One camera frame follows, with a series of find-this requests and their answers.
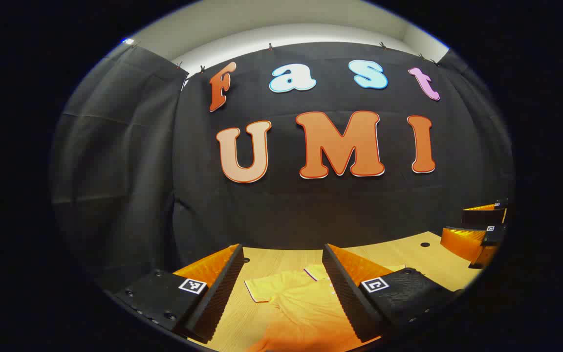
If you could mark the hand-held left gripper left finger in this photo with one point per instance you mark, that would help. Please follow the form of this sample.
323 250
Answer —
218 298

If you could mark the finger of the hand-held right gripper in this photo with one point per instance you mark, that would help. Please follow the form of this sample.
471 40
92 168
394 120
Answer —
479 215
462 242

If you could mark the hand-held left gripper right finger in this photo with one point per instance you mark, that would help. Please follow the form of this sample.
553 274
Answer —
347 298

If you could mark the orange polo T-shirt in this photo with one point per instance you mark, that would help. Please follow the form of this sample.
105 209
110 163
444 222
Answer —
301 303

